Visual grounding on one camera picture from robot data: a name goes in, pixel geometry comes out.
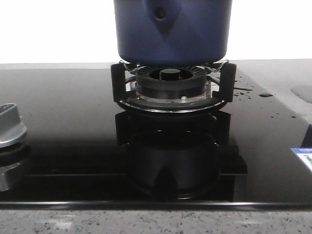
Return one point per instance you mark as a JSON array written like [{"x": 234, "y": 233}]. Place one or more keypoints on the silver stove control knob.
[{"x": 12, "y": 130}]

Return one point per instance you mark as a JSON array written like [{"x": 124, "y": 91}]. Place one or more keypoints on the black pot support grate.
[{"x": 219, "y": 90}]

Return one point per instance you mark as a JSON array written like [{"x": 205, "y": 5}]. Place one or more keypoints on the blue cooking pot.
[{"x": 172, "y": 32}]

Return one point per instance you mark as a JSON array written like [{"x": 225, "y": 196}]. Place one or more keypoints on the blue white energy label sticker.
[{"x": 304, "y": 155}]

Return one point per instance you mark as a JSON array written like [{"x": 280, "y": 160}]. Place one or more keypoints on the black gas burner head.
[{"x": 171, "y": 83}]

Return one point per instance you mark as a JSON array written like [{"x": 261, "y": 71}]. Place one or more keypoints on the black glass cooktop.
[{"x": 82, "y": 150}]

